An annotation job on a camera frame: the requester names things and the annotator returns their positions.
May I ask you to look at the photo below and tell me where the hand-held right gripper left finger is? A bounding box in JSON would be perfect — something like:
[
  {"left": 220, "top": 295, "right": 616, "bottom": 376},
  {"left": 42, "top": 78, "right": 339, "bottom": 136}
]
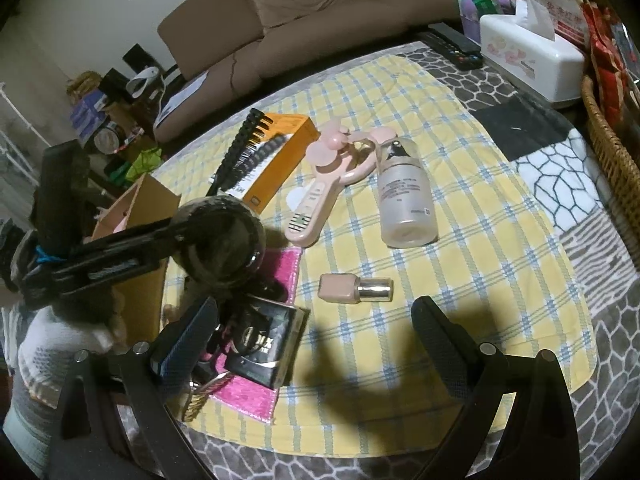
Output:
[{"left": 47, "top": 295, "right": 221, "bottom": 480}]

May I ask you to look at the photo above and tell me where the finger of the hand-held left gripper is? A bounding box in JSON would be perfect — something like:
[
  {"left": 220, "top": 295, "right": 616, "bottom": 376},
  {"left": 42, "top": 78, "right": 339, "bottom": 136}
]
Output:
[
  {"left": 75, "top": 219, "right": 192, "bottom": 262},
  {"left": 50, "top": 250, "right": 174, "bottom": 294}
]

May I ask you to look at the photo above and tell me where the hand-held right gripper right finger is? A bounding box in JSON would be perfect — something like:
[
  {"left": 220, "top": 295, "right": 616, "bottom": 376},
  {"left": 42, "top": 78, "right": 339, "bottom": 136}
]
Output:
[{"left": 410, "top": 295, "right": 583, "bottom": 480}]

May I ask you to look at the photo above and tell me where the brown cardboard box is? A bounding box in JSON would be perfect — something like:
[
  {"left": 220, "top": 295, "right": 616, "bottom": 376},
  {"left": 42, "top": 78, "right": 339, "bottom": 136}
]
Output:
[{"left": 92, "top": 174, "right": 182, "bottom": 356}]

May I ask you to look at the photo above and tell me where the round metal tin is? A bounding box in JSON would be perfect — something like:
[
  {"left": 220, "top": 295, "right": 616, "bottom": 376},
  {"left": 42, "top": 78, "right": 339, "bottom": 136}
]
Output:
[{"left": 170, "top": 195, "right": 268, "bottom": 291}]

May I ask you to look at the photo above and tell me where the person's left forearm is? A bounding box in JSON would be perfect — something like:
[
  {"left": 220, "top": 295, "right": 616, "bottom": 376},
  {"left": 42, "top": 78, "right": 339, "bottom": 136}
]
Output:
[{"left": 0, "top": 305, "right": 116, "bottom": 461}]

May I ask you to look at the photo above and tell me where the black square box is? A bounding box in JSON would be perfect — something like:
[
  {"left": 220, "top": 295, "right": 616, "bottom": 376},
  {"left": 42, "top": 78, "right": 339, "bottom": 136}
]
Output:
[{"left": 222, "top": 295, "right": 311, "bottom": 391}]

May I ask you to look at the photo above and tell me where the green plastic bag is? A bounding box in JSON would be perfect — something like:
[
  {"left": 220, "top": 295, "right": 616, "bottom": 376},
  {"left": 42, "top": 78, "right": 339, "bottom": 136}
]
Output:
[{"left": 107, "top": 147, "right": 163, "bottom": 186}]

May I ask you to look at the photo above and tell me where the yellow plaid cloth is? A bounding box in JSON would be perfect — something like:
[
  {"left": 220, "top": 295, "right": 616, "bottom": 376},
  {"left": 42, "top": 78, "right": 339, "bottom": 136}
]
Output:
[{"left": 150, "top": 52, "right": 598, "bottom": 453}]

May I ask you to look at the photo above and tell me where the blue carton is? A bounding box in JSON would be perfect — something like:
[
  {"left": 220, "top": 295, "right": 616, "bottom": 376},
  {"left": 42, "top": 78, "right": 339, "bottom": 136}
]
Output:
[{"left": 70, "top": 90, "right": 108, "bottom": 143}]

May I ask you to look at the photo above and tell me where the small beige foundation bottle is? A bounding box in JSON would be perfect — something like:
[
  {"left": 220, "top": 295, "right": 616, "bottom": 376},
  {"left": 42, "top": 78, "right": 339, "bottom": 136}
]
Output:
[{"left": 318, "top": 272, "right": 394, "bottom": 304}]

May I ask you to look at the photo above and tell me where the pink cloth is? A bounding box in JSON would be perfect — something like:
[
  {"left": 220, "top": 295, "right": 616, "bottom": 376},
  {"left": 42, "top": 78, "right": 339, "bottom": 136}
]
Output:
[{"left": 200, "top": 247, "right": 303, "bottom": 421}]

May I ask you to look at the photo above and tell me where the black hairbrush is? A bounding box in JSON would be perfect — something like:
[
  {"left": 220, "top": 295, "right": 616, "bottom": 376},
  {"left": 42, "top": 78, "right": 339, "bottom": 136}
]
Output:
[{"left": 206, "top": 107, "right": 288, "bottom": 196}]

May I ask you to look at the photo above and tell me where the white paper sheet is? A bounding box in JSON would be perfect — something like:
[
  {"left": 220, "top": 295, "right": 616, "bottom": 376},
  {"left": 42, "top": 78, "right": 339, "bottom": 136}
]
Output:
[{"left": 155, "top": 72, "right": 208, "bottom": 126}]

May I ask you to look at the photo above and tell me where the frosted glass bottle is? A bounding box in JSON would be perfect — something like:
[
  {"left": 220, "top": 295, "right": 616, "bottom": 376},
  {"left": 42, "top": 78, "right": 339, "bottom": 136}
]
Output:
[{"left": 375, "top": 137, "right": 440, "bottom": 249}]

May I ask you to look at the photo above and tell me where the pink handheld fan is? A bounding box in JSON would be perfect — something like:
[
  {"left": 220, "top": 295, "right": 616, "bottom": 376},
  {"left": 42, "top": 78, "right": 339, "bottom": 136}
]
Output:
[{"left": 284, "top": 126, "right": 398, "bottom": 248}]

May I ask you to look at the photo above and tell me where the orange flat box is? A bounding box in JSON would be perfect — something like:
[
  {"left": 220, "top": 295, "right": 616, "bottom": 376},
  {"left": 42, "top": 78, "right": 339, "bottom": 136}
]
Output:
[{"left": 220, "top": 112, "right": 321, "bottom": 213}]

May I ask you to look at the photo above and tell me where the wicker basket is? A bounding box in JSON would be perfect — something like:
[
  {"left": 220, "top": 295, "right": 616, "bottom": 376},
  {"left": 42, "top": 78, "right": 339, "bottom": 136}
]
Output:
[{"left": 580, "top": 75, "right": 640, "bottom": 246}]

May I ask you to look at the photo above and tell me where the brown sofa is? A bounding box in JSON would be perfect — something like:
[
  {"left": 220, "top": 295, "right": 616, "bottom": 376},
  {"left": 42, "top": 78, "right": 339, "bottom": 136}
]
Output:
[{"left": 157, "top": 0, "right": 463, "bottom": 98}]

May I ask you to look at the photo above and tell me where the black remote control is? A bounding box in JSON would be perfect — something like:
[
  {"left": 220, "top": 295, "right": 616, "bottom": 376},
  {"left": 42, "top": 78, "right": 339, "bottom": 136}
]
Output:
[
  {"left": 419, "top": 32, "right": 482, "bottom": 71},
  {"left": 429, "top": 22, "right": 482, "bottom": 56}
]

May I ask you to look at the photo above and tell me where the white tissue box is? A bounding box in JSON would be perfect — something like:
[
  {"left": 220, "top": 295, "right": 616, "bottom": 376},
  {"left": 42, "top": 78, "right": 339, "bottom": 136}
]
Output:
[{"left": 479, "top": 0, "right": 586, "bottom": 108}]

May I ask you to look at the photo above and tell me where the purple plastic container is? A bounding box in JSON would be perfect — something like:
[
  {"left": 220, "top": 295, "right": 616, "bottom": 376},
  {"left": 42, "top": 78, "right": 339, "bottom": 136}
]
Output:
[{"left": 457, "top": 0, "right": 516, "bottom": 41}]

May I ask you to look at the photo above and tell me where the red gift bag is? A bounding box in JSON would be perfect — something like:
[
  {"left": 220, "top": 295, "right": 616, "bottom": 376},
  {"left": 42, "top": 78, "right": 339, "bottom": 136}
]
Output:
[{"left": 582, "top": 2, "right": 640, "bottom": 126}]

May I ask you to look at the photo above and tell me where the gold metal strap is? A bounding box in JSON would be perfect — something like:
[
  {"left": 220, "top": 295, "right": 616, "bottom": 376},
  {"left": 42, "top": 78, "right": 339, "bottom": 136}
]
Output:
[{"left": 181, "top": 372, "right": 228, "bottom": 423}]

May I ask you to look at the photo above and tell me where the white wire rack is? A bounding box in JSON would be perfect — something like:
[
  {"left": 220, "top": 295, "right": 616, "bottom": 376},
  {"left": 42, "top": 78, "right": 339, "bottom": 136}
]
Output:
[{"left": 0, "top": 82, "right": 41, "bottom": 186}]

